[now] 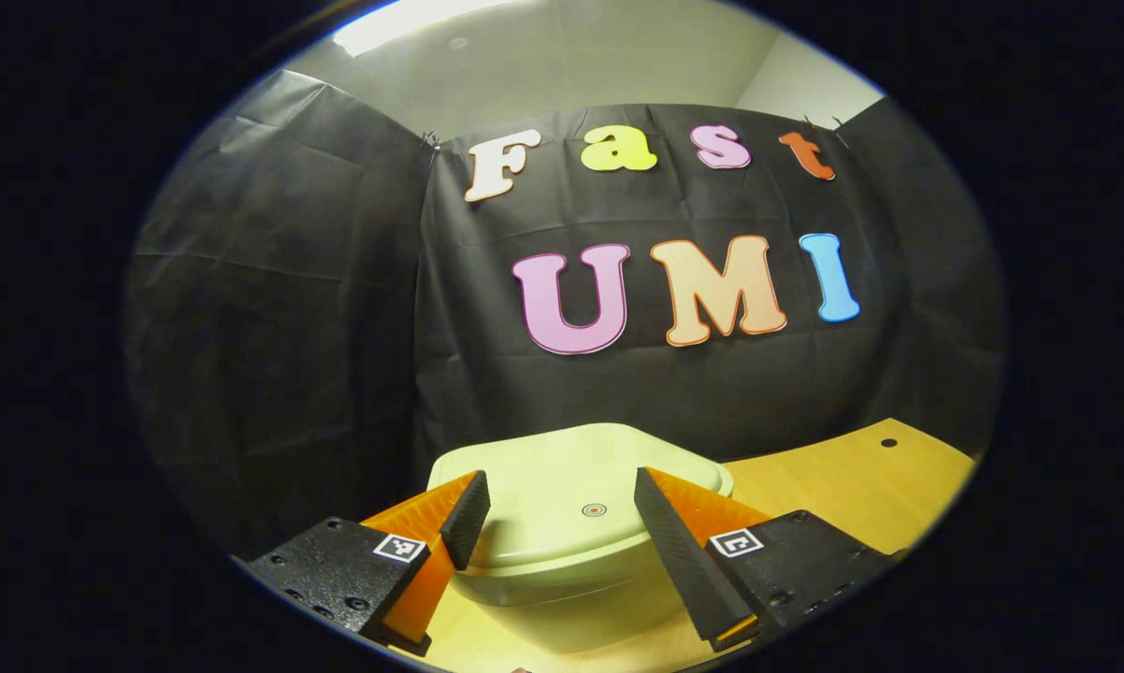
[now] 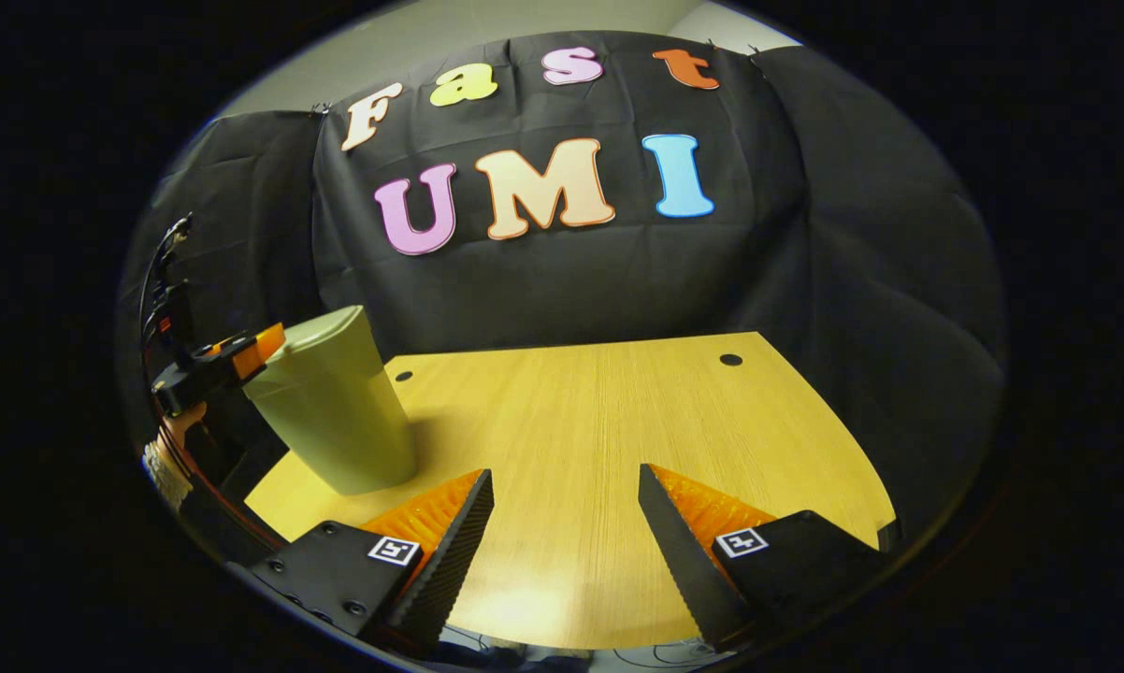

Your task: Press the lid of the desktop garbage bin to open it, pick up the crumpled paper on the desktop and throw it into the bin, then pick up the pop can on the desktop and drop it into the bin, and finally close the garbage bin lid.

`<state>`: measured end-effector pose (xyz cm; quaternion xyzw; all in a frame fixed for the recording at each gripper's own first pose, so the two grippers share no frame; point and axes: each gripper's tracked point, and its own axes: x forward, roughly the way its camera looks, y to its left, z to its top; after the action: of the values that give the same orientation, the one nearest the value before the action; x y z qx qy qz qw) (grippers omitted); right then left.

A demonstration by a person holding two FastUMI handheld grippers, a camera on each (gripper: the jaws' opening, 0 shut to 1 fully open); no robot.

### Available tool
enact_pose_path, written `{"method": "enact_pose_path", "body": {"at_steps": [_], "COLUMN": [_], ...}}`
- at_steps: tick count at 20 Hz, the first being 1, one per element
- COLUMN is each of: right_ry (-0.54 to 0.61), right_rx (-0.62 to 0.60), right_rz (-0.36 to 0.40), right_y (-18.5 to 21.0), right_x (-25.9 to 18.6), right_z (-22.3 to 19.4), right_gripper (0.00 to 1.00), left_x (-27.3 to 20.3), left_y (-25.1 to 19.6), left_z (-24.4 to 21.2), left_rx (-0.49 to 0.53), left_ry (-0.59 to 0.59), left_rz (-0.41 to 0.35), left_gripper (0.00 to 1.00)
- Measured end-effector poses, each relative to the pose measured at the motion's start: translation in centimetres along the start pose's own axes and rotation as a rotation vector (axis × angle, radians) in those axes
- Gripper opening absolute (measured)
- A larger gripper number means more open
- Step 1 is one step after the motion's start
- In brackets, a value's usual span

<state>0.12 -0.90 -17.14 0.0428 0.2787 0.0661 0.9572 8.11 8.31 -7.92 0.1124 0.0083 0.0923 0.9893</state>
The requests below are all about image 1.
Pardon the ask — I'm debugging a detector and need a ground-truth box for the green desktop garbage bin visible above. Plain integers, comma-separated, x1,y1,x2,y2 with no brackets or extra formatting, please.
426,422,736,655

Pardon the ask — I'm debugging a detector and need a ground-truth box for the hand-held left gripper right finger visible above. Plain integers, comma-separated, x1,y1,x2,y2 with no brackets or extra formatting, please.
633,466,897,652

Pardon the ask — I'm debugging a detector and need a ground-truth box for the wooden desktop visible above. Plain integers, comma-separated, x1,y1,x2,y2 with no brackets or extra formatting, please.
403,418,979,673

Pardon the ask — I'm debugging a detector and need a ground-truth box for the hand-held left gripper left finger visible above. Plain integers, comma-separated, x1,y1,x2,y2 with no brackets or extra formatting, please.
244,470,491,657

